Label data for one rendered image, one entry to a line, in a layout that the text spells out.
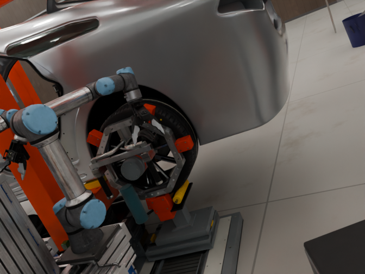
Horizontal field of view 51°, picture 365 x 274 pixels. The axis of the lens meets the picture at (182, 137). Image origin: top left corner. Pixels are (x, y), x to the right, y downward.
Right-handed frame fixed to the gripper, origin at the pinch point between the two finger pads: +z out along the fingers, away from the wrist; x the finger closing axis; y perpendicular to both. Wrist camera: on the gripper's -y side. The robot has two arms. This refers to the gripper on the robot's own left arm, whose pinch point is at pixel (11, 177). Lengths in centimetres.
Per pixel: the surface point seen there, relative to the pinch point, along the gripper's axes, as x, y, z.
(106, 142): 31, -37, -34
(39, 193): 4.9, -25.6, 6.7
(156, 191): 67, -54, -13
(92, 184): 12, -81, -5
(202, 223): 99, -81, 0
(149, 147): 65, -16, -35
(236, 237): 123, -82, 3
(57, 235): 16, -41, 30
